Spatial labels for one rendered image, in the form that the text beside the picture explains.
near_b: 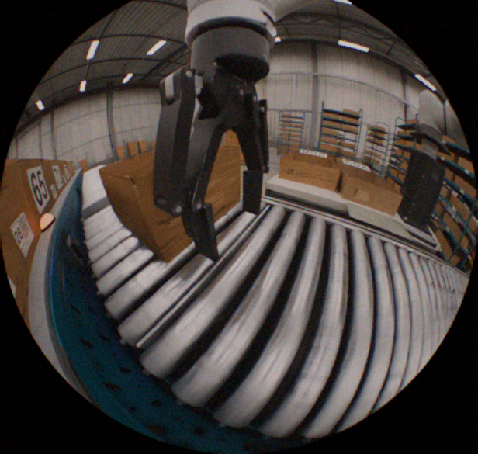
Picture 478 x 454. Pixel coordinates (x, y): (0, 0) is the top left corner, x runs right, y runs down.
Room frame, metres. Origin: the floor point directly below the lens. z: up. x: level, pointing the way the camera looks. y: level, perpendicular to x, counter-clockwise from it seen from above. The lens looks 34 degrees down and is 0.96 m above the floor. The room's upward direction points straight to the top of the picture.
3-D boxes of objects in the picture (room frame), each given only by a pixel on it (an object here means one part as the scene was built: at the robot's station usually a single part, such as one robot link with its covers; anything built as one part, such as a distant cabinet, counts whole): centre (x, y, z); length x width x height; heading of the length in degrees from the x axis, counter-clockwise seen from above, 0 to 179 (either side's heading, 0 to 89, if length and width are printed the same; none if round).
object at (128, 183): (0.37, 0.24, 0.83); 0.39 x 0.29 x 0.17; 60
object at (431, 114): (0.30, -0.90, 1.33); 0.18 x 0.16 x 0.22; 8
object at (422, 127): (0.32, -0.88, 1.20); 0.22 x 0.18 x 0.06; 54
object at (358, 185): (0.53, -0.64, 0.80); 0.38 x 0.28 x 0.10; 150
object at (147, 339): (0.18, 0.02, 0.70); 0.46 x 0.01 x 0.09; 148
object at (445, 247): (0.00, -2.03, 0.59); 0.40 x 0.30 x 0.10; 146
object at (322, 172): (0.73, -0.41, 0.80); 0.38 x 0.28 x 0.10; 150
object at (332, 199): (0.56, -0.70, 0.74); 1.00 x 0.58 x 0.03; 58
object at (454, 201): (0.00, -2.03, 0.99); 0.40 x 0.30 x 0.10; 145
